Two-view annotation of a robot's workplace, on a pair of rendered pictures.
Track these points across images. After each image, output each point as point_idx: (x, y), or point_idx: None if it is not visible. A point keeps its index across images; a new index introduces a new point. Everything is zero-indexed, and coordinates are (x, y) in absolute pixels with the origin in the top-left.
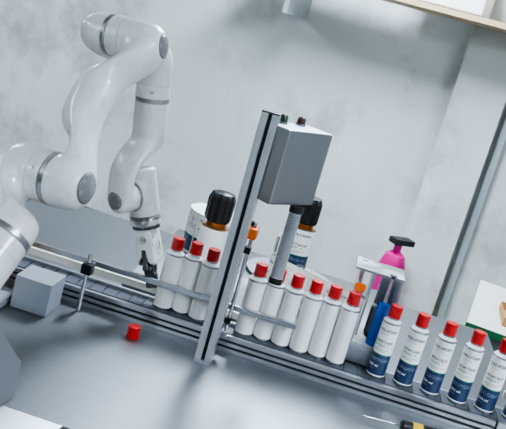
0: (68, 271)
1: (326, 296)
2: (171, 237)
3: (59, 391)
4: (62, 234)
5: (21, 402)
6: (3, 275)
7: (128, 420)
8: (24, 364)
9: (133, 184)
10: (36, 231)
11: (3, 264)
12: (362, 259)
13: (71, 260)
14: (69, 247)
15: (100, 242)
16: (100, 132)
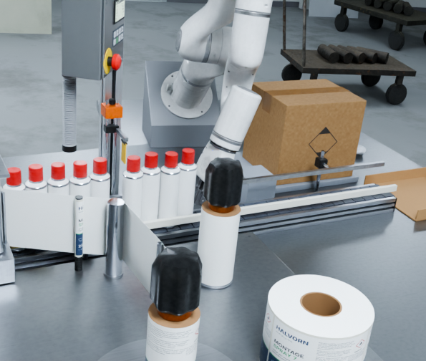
0: (282, 211)
1: (29, 208)
2: (374, 354)
3: (140, 158)
4: None
5: (144, 147)
6: (176, 79)
7: (91, 161)
8: (177, 162)
9: (222, 87)
10: (184, 64)
11: (177, 73)
12: (0, 170)
13: (283, 200)
14: (385, 280)
15: (405, 316)
16: (207, 14)
